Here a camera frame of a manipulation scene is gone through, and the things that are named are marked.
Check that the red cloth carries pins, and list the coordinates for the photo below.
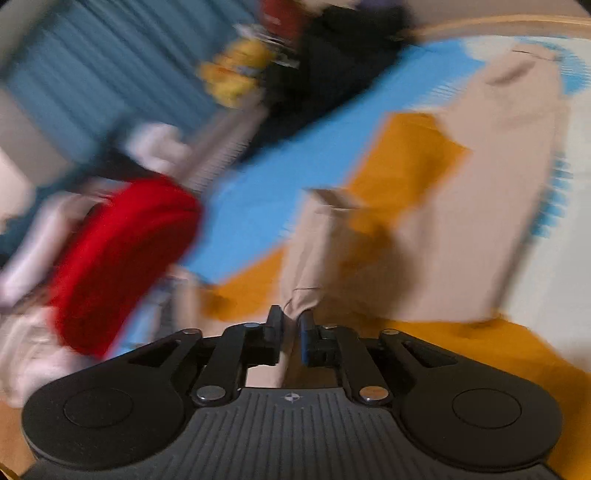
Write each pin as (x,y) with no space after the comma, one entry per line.
(124,258)

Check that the blue white yellow printed bedsheet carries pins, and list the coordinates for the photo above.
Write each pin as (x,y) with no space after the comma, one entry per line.
(286,184)

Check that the white cloth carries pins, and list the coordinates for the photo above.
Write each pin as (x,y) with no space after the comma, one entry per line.
(157,145)

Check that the grey striped cloth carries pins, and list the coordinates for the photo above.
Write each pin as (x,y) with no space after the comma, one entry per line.
(221,147)

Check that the black clothes pile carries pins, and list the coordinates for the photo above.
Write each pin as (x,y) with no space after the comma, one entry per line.
(332,69)

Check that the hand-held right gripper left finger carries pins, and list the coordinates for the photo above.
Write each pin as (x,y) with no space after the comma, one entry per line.
(277,339)

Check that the beige pants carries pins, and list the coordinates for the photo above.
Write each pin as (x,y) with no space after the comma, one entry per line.
(485,184)

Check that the yellow plush toy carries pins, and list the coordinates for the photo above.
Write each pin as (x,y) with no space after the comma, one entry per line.
(238,64)

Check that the wooden bed frame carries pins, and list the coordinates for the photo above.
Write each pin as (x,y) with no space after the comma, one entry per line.
(508,23)

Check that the teal curtain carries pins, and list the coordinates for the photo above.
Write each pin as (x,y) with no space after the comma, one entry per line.
(101,69)

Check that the purple cloth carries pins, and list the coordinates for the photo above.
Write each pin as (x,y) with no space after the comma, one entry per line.
(381,3)

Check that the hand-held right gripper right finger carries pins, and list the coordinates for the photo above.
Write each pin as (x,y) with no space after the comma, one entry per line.
(304,341)

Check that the white and pink clothes pile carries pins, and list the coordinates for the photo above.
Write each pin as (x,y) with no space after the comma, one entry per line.
(32,277)

